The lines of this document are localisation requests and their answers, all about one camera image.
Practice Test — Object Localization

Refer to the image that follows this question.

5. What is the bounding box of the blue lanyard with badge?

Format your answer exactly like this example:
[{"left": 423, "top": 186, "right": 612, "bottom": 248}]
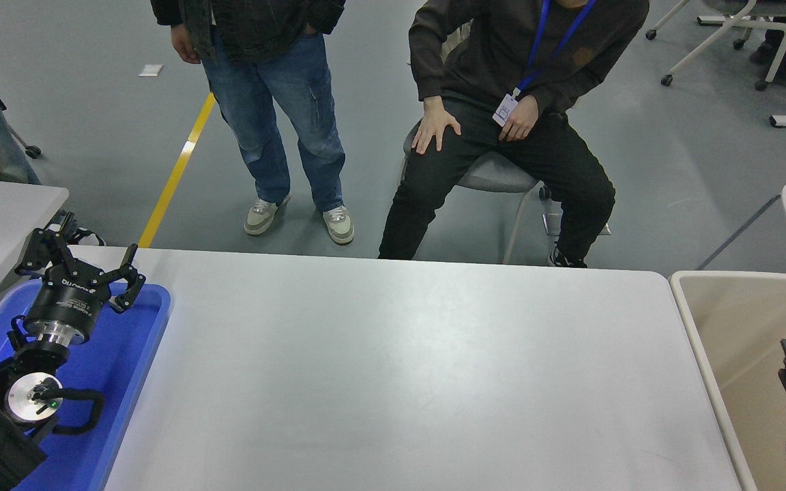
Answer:
[{"left": 492, "top": 0, "right": 598, "bottom": 128}]

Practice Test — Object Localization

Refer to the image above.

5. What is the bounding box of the large pale plastic bin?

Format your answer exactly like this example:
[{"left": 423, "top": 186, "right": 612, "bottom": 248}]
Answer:
[{"left": 668, "top": 271, "right": 786, "bottom": 491}]

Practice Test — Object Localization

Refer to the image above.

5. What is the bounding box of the person's left hand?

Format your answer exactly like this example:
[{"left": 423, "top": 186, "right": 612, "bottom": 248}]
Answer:
[{"left": 499, "top": 95, "right": 540, "bottom": 142}]

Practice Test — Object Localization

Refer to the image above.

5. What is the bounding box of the grey chair with casters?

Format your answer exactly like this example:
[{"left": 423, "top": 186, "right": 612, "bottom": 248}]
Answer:
[{"left": 401, "top": 20, "right": 554, "bottom": 265}]

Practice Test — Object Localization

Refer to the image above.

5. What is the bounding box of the beige jacket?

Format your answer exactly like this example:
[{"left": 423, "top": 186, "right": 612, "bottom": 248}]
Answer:
[{"left": 442, "top": 20, "right": 473, "bottom": 59}]

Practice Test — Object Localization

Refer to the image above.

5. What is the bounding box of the person's right hand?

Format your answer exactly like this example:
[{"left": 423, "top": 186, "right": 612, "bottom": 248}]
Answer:
[
  {"left": 411, "top": 95, "right": 463, "bottom": 155},
  {"left": 171, "top": 24, "right": 202, "bottom": 65}
]

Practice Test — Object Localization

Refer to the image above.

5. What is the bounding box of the chair leg with black caster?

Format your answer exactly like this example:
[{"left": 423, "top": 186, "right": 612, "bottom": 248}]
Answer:
[{"left": 8, "top": 126, "right": 42, "bottom": 160}]

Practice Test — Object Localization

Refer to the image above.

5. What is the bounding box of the white frame office chair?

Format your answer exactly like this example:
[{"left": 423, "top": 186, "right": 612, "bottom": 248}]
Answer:
[{"left": 645, "top": 0, "right": 786, "bottom": 91}]

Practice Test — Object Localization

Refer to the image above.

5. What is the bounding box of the blue plastic tray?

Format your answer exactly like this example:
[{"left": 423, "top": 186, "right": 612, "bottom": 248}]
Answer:
[{"left": 0, "top": 280, "right": 172, "bottom": 491}]

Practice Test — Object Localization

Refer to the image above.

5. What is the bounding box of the yellow floor tape line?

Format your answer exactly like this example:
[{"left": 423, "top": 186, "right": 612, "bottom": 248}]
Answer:
[{"left": 137, "top": 92, "right": 216, "bottom": 248}]

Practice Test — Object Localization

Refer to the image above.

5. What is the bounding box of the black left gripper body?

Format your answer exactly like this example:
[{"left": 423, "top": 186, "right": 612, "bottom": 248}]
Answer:
[{"left": 25, "top": 266, "right": 113, "bottom": 331}]

